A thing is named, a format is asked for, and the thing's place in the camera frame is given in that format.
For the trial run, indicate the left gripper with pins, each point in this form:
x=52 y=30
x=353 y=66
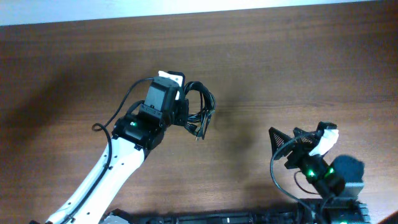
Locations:
x=183 y=106

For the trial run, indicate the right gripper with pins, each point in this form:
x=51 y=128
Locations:
x=302 y=150

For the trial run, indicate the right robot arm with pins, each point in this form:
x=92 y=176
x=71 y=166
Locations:
x=337 y=184

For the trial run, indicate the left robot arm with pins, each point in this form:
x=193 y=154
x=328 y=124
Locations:
x=129 y=144

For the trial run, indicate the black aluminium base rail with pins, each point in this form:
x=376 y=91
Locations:
x=236 y=216

